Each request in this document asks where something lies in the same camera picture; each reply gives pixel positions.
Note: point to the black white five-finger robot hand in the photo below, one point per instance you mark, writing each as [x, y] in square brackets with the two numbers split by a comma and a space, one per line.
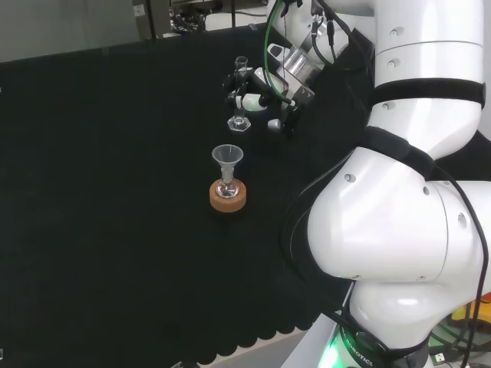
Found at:
[255, 101]

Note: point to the clear glass graduated cylinder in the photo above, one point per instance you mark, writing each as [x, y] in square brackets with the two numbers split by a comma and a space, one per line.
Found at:
[239, 123]

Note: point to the clear plastic funnel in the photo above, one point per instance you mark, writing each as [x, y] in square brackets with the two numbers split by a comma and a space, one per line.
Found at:
[227, 155]

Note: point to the clear round-bottom flask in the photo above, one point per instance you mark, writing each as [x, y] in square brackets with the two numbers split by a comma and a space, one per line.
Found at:
[227, 188]

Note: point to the grey cabinet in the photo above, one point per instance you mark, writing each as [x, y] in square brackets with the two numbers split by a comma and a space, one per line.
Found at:
[151, 19]

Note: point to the black bench cloth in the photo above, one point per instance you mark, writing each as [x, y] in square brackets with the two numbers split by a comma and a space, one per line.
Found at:
[115, 191]

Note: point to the yellow stop button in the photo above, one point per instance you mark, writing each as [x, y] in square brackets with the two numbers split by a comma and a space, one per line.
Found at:
[466, 312]

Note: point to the silver plug connector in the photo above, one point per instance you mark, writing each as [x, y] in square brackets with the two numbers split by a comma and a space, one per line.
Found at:
[439, 357]

